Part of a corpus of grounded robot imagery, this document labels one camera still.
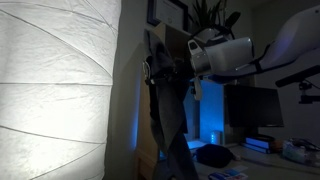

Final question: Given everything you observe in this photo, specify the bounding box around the blue lit box device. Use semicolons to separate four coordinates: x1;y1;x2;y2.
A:
240;134;276;154

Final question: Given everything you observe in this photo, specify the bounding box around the black framed picture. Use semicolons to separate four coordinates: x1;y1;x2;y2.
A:
146;0;190;33

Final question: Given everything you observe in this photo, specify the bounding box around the wooden shelf unit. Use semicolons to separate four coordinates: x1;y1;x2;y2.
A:
134;22;257;180

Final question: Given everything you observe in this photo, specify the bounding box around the black computer monitor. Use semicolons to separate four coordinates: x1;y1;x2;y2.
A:
223;83;285;138

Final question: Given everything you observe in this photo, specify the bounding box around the white paper lamp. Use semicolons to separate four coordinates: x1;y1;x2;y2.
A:
0;0;123;180

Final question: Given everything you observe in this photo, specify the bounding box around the clear plastic bag clutter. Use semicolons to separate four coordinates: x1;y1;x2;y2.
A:
282;138;320;167

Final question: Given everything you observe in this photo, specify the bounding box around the dark blue bag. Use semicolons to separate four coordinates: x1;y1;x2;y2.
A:
194;143;236;169

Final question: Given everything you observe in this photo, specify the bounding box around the plant in small pot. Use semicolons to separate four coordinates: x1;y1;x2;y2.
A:
214;0;242;41

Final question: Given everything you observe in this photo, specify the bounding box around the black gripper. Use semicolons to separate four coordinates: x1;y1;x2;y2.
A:
144;58;196;86

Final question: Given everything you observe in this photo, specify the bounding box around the plant in white pot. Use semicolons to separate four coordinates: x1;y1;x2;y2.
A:
188;0;223;44

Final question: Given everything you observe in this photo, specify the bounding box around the blue white booklet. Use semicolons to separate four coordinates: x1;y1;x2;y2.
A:
208;164;249;180

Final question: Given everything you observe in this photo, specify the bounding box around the white cylinder speaker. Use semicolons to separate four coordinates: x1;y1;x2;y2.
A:
209;130;222;146

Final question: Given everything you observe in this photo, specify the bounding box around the gray knit sweater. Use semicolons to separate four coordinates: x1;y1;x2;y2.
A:
144;31;199;180

